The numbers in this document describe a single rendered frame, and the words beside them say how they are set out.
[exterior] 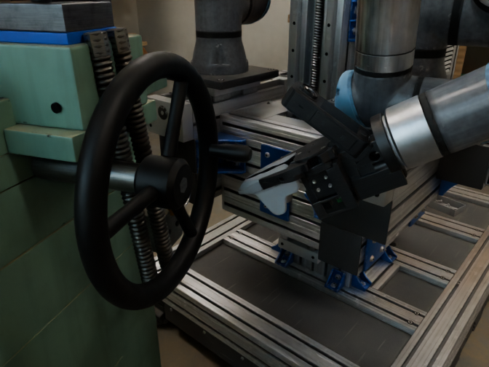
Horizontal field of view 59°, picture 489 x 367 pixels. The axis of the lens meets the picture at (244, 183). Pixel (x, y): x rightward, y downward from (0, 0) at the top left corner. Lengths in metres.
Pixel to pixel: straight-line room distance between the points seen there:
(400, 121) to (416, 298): 0.91
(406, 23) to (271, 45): 3.33
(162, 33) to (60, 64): 3.95
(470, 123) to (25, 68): 0.47
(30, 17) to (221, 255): 1.06
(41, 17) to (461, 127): 0.45
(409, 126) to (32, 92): 0.41
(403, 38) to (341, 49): 0.45
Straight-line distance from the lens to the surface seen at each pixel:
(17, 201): 0.59
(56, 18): 0.51
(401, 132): 0.49
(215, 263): 1.40
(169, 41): 4.40
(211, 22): 1.09
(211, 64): 1.09
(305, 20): 1.05
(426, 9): 0.82
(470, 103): 0.49
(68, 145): 0.50
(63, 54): 0.50
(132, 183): 0.51
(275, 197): 0.56
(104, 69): 0.51
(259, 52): 3.93
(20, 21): 0.54
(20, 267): 0.61
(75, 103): 0.50
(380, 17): 0.57
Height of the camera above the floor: 1.01
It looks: 25 degrees down
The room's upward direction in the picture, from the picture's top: straight up
